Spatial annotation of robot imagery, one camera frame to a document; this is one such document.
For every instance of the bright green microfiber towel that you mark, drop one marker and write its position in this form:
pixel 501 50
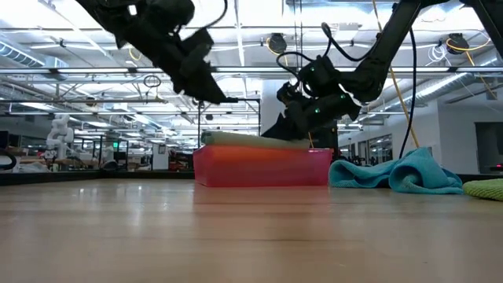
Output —
pixel 487 189

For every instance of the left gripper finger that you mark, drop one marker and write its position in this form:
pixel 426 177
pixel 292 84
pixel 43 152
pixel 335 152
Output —
pixel 212 92

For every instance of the dark grey monitor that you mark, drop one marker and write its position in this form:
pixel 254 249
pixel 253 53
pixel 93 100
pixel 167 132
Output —
pixel 489 145

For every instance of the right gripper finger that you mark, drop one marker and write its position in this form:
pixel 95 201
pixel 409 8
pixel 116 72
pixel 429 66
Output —
pixel 287 129

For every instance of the white pillar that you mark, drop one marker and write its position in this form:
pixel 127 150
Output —
pixel 271 106

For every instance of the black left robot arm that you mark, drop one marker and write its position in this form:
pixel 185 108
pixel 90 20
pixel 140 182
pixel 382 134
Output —
pixel 149 23

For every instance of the red plastic tray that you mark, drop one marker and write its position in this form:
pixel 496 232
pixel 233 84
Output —
pixel 259 167

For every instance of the blue microfiber towel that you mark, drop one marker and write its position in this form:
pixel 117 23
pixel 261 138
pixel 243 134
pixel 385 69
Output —
pixel 412 173

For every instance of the black monitor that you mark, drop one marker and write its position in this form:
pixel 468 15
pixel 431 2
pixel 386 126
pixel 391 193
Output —
pixel 326 137

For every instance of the sage towel with teal edge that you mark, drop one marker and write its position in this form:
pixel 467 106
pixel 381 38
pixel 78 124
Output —
pixel 251 139

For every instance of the black metal table frame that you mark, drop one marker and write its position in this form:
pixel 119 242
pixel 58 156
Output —
pixel 98 177

